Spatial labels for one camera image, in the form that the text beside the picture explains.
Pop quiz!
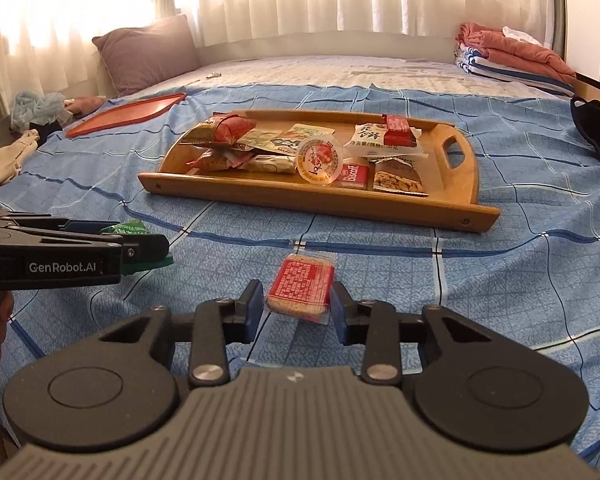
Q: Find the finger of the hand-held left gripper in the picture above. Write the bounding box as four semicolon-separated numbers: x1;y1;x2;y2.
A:
10;229;171;277
0;212;119;234

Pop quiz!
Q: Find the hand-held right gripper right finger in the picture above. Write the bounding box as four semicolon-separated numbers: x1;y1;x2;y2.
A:
330;282;498;385

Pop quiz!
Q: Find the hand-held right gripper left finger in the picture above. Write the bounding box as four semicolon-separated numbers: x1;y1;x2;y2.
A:
97;280;265;387

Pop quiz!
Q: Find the green snack packet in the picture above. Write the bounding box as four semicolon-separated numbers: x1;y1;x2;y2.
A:
100;220;175;273

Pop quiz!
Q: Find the red label cracker packet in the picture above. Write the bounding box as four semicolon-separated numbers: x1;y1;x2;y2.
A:
265;251;338;323

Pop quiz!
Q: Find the pink-edged snack packet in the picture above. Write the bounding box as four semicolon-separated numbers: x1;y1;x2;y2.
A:
186;149;247;172

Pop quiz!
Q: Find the wooden serving tray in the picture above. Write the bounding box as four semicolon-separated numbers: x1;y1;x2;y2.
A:
137;109;502;233

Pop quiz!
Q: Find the red biscuit packet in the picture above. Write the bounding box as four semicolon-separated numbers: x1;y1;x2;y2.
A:
330;157;372;190

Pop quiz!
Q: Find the beige cloth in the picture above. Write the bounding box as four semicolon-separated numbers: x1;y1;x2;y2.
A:
0;129;41;196

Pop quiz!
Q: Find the red plastic tray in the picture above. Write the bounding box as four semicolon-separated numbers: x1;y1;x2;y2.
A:
64;92;188;138

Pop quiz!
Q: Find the pink cloth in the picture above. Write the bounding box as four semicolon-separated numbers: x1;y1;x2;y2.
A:
65;96;106;118

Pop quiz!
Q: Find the light blue plastic bag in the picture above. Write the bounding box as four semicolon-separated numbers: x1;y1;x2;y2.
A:
11;91;73;133

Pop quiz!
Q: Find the beige snack packet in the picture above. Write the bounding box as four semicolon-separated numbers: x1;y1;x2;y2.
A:
247;154;297;174

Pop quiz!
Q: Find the large red brown snack packet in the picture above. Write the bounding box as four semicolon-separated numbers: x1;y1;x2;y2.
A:
182;114;258;147

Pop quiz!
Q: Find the clear jelly cup red label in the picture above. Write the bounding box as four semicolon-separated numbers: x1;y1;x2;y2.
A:
296;132;343;186

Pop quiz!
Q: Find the cream illustrated snack packet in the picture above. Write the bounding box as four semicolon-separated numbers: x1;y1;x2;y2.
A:
237;130;301;156

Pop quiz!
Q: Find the blue plaid bedsheet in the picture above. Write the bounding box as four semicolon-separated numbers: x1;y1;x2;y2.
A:
0;82;600;466

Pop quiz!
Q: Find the white red snack packet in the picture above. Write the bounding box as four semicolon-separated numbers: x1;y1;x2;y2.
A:
342;122;426;158

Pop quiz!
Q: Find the orange white sauce packet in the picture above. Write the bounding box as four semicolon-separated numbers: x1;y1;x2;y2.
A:
285;123;336;141

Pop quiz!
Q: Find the purple pillow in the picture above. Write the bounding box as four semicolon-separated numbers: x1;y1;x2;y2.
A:
91;14;201;97

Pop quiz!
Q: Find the small red snack packet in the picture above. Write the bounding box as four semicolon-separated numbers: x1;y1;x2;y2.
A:
384;115;421;148

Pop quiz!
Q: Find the white quilted mattress pad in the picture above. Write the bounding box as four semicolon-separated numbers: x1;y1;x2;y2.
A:
125;55;576;98

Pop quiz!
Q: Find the grey bed headboard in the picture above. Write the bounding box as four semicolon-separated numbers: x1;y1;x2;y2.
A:
195;35;461;66

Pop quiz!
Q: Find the blue white striped blanket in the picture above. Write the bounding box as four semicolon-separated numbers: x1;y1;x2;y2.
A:
454;42;576;98

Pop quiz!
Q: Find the black bag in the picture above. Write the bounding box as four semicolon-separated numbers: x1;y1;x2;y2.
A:
570;96;600;183

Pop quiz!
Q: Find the folded blankets pile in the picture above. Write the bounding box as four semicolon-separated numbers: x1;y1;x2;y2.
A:
455;22;577;83

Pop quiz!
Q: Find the white folded cloth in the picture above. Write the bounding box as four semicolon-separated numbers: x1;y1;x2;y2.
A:
502;26;543;43

